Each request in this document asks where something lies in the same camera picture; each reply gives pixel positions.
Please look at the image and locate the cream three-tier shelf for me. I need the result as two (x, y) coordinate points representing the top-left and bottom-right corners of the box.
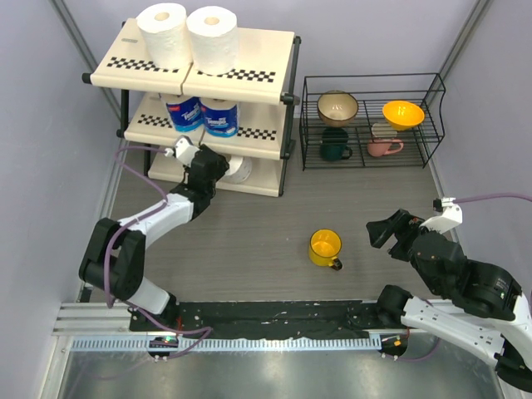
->
(82, 18), (301, 197)

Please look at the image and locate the pink mug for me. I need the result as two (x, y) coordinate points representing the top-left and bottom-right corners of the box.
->
(367, 139), (404, 157)

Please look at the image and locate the beige ceramic bowl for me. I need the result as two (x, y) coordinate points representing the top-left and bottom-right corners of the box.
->
(317, 91), (359, 127)

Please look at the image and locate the white slotted cable duct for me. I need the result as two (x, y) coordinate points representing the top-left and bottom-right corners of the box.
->
(71, 334), (382, 352)

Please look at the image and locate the dark green mug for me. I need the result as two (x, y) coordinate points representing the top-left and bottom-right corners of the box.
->
(319, 127), (352, 162)

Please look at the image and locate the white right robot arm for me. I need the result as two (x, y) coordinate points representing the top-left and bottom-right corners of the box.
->
(366, 204), (531, 392)

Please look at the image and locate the orange bowl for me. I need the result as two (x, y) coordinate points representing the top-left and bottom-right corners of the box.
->
(382, 101), (426, 131)

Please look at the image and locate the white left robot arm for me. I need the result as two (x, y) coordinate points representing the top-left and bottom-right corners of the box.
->
(78, 136), (229, 332)

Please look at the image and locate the blue paper roll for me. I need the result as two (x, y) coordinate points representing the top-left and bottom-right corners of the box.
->
(159, 93), (203, 133)
(199, 97), (239, 138)

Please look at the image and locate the black wire rack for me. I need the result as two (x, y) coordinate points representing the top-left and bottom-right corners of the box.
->
(299, 73), (446, 169)

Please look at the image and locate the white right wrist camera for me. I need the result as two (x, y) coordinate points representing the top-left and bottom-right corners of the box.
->
(421, 197), (463, 234)

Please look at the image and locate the white paper towel roll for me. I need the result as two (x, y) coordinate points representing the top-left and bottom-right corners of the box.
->
(135, 2), (192, 70)
(186, 6), (239, 75)

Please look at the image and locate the floral print paper roll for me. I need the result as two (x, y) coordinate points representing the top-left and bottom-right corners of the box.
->
(221, 155), (253, 184)

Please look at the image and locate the yellow mug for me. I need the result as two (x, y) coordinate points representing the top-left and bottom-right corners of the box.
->
(308, 229), (343, 271)

